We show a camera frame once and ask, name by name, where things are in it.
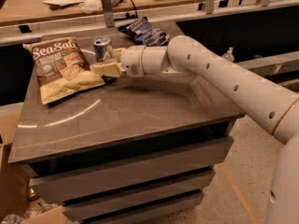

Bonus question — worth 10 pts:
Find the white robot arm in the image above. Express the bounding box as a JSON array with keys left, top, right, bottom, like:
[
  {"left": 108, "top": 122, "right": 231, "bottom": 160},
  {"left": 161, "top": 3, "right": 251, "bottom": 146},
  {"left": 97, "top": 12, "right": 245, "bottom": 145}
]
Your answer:
[{"left": 92, "top": 35, "right": 299, "bottom": 224}]

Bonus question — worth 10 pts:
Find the brown sea salt chip bag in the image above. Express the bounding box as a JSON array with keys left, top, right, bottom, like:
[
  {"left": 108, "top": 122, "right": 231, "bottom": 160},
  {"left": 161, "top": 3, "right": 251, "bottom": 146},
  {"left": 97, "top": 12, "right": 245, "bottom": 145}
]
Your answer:
[{"left": 23, "top": 37, "right": 105, "bottom": 105}]

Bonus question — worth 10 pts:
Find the cardboard box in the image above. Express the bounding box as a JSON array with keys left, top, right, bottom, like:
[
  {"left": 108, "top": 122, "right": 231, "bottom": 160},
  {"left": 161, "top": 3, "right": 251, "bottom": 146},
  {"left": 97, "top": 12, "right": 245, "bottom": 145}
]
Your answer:
[{"left": 0, "top": 112, "right": 68, "bottom": 224}]

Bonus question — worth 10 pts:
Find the clear sanitizer bottle right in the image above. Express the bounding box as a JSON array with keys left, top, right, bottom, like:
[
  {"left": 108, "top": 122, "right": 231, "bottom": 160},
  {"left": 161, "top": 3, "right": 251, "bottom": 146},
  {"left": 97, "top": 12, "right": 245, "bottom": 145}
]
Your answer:
[{"left": 222, "top": 47, "right": 235, "bottom": 62}]

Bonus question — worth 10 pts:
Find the grey drawer cabinet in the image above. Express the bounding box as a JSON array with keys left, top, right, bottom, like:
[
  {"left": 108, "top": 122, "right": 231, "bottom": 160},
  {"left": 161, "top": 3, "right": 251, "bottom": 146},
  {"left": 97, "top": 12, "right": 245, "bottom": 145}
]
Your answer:
[{"left": 7, "top": 21, "right": 247, "bottom": 224}]

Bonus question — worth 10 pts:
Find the redbull can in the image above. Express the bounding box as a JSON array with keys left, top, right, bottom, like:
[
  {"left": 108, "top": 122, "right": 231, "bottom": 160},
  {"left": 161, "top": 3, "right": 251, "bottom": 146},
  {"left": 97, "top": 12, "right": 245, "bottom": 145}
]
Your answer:
[{"left": 93, "top": 36, "right": 113, "bottom": 62}]

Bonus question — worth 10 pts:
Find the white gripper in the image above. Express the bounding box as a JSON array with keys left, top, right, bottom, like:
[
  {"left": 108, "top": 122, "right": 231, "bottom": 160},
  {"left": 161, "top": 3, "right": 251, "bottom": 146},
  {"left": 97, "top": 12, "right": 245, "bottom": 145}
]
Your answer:
[{"left": 90, "top": 46, "right": 145, "bottom": 77}]

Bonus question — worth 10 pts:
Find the blue chip bag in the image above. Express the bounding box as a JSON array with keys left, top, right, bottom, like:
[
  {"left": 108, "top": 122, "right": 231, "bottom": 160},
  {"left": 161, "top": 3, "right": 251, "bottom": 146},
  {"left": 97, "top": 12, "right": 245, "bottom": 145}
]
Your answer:
[{"left": 118, "top": 17, "right": 169, "bottom": 47}]

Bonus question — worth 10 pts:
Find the grey metal post left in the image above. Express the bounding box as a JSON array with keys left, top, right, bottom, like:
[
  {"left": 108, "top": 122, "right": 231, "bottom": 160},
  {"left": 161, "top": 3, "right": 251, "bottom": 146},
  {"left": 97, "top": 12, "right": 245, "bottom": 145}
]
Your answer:
[{"left": 101, "top": 0, "right": 114, "bottom": 28}]

